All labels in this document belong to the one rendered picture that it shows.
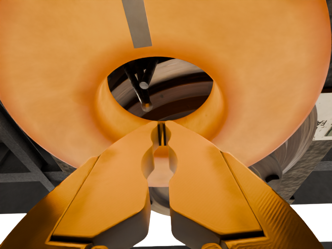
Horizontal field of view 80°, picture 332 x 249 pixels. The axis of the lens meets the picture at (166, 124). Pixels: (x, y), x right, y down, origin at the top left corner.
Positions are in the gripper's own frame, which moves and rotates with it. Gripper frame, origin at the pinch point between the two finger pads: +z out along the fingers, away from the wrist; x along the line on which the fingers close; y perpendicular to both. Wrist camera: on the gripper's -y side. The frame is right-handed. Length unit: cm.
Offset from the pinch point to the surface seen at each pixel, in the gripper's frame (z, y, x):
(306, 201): 462, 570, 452
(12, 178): 382, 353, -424
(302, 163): 46, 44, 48
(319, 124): 39, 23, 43
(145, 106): 9.7, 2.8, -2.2
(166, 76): 19.2, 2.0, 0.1
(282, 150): 19.5, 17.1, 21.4
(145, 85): 9.6, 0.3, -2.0
